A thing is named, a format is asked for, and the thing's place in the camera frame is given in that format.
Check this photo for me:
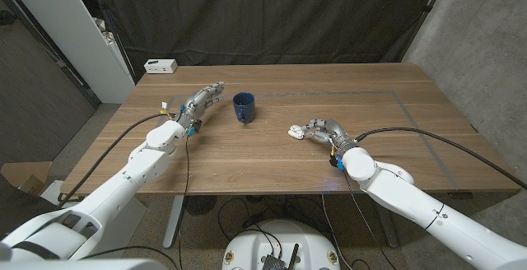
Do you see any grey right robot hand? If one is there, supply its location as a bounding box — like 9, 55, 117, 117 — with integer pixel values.
300, 118, 358, 152

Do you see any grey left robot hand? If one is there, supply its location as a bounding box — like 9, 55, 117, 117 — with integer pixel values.
175, 81, 226, 137

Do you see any white AirPods case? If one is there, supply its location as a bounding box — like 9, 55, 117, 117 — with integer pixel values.
287, 124, 305, 141

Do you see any white robot base with antenna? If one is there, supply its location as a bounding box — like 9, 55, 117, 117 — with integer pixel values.
222, 219, 341, 270

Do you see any dark blue ceramic mug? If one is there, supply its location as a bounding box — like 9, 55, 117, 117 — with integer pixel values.
231, 91, 256, 124

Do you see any white power strip box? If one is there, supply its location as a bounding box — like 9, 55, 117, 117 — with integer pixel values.
143, 58, 179, 75

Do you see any round black floor fan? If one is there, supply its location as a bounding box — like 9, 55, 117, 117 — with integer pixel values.
184, 194, 218, 216

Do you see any black curtain backdrop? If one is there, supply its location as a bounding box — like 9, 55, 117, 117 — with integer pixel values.
92, 0, 444, 84

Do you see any grey table leg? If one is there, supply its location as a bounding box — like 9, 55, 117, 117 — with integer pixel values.
374, 202, 399, 249
162, 194, 186, 249

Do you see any black backdrop stand pole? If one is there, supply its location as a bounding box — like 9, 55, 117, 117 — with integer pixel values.
394, 0, 452, 63
86, 0, 138, 85

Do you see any white shelf cabinet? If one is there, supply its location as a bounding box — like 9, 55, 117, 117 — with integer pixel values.
0, 0, 137, 105

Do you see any small white floor box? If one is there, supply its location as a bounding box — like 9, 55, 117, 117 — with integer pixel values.
39, 179, 71, 203

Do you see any brown cardboard box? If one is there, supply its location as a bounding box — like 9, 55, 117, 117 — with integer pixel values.
0, 161, 53, 199

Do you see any white robot torso edge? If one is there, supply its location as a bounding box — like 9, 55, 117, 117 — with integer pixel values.
0, 258, 168, 270

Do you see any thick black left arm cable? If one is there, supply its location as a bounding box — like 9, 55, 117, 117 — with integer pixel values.
57, 112, 176, 203

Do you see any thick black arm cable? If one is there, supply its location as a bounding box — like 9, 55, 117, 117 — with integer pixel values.
353, 126, 527, 192
57, 112, 176, 203

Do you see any thin black left wrist cable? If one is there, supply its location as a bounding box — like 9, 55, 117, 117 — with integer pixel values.
177, 135, 191, 270

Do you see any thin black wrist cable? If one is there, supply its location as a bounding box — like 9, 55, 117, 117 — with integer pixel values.
177, 135, 191, 270
343, 171, 399, 270

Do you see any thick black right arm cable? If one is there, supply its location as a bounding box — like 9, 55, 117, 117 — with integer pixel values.
353, 126, 527, 192

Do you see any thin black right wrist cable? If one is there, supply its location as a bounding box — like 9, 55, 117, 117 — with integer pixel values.
343, 171, 399, 270

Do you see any grey floor cable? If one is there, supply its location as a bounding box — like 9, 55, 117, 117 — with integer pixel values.
320, 193, 345, 270

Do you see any black floor cable bundle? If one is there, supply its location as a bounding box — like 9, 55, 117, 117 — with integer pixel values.
217, 194, 326, 246

